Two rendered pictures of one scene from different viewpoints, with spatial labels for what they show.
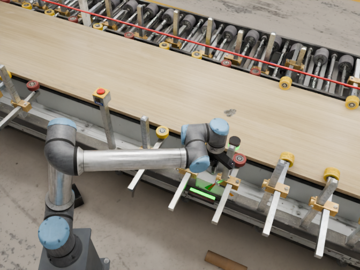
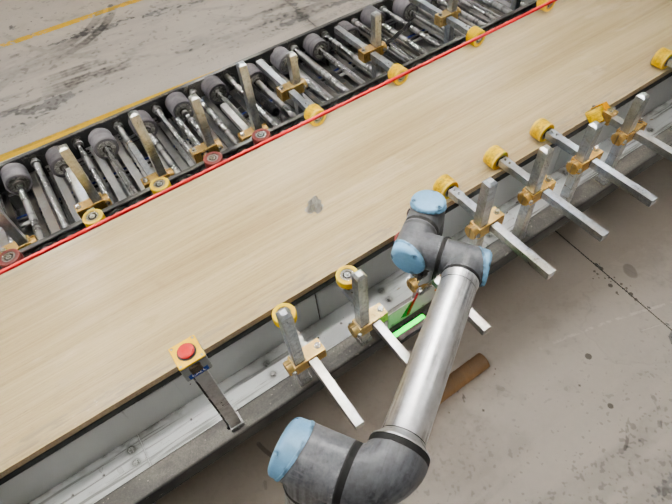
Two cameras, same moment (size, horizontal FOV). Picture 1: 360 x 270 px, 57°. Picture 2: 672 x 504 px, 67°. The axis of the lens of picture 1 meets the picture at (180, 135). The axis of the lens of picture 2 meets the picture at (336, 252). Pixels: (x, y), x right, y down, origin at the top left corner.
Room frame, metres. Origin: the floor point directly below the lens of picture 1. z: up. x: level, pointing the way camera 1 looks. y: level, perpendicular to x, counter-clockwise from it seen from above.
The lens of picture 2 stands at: (0.64, 0.65, 2.33)
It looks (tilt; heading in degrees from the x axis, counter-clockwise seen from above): 53 degrees down; 309
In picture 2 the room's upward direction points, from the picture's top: 7 degrees counter-clockwise
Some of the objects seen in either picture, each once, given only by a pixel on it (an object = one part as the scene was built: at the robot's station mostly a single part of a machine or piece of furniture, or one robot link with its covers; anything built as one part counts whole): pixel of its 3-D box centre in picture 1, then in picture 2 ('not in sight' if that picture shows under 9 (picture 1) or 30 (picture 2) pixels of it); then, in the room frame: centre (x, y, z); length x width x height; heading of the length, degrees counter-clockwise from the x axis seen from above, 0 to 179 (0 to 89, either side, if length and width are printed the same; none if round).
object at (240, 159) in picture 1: (238, 163); not in sight; (1.14, -0.35, 0.85); 0.08 x 0.08 x 0.11
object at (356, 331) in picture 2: (187, 170); (367, 321); (1.12, -0.05, 0.80); 0.13 x 0.06 x 0.05; 68
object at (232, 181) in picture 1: (227, 180); (425, 276); (1.03, -0.29, 0.85); 0.13 x 0.06 x 0.05; 68
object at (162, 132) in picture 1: (162, 135); (286, 321); (1.33, 0.11, 0.85); 0.08 x 0.08 x 0.11
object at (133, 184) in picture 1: (148, 161); (319, 369); (1.15, 0.18, 0.83); 0.43 x 0.03 x 0.04; 158
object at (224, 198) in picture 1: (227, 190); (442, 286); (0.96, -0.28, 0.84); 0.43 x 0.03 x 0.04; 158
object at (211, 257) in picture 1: (225, 263); (459, 378); (0.83, -0.37, 0.04); 0.30 x 0.08 x 0.08; 68
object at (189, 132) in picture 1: (194, 135); (417, 246); (0.97, -0.07, 1.31); 0.12 x 0.12 x 0.09; 10
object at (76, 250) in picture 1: (62, 246); not in sight; (0.68, 0.62, 0.65); 0.19 x 0.19 x 0.10
